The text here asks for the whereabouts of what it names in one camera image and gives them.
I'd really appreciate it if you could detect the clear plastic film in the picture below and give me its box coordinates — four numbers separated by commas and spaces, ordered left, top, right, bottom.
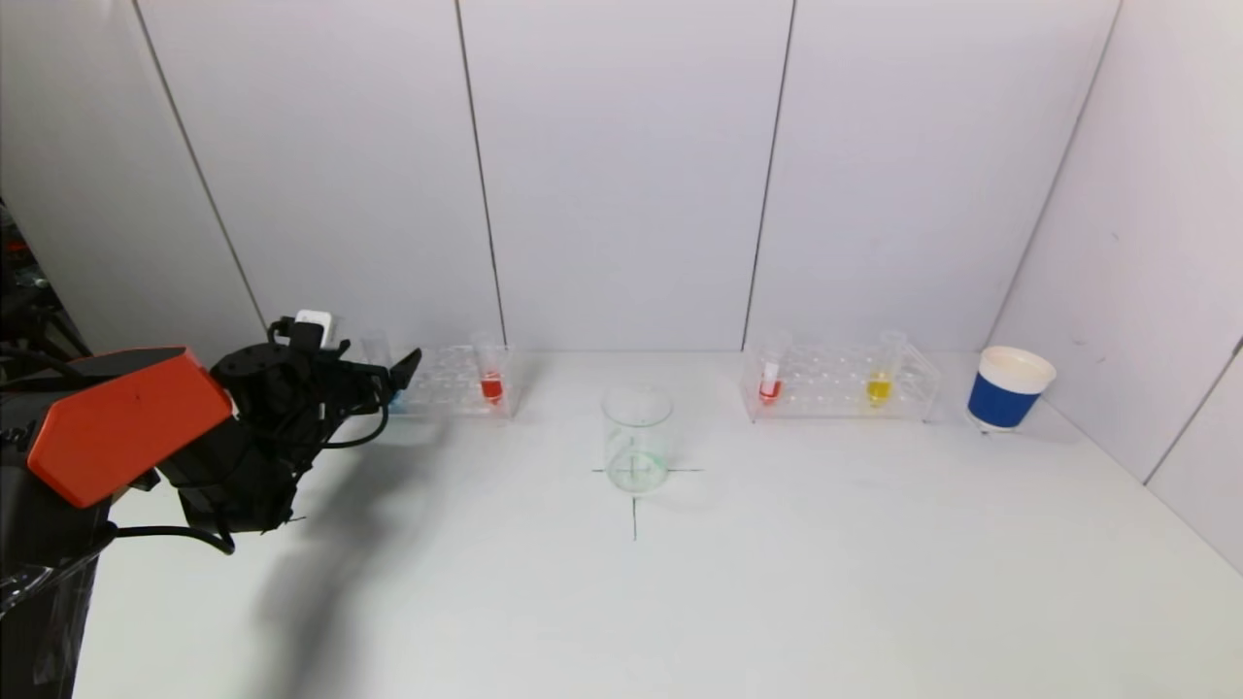
0, 561, 71, 622

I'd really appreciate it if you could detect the yellow pigment test tube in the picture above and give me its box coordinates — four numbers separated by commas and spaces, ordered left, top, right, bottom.
864, 330, 908, 410

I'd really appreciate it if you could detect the blue white paper cup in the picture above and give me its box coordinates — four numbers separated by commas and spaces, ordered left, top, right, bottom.
965, 347, 1057, 435

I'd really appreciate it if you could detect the clear glass beaker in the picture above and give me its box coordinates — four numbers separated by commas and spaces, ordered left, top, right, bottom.
601, 384, 675, 495

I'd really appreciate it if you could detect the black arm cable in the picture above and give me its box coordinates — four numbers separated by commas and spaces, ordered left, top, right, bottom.
97, 403, 389, 556

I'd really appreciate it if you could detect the clear acrylic test tube rack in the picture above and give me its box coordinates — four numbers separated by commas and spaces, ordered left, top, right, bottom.
374, 342, 517, 421
740, 340, 941, 424

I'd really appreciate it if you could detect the red and white pigment tube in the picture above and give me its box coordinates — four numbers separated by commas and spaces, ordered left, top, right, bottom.
758, 333, 787, 407

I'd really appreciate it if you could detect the red pigment test tube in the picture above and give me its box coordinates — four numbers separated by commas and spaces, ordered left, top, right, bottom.
473, 335, 507, 407

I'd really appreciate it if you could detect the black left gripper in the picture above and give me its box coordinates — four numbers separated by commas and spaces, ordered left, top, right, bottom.
312, 347, 422, 415

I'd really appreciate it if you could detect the black background stand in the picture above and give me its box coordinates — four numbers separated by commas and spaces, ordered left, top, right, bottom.
0, 199, 93, 360

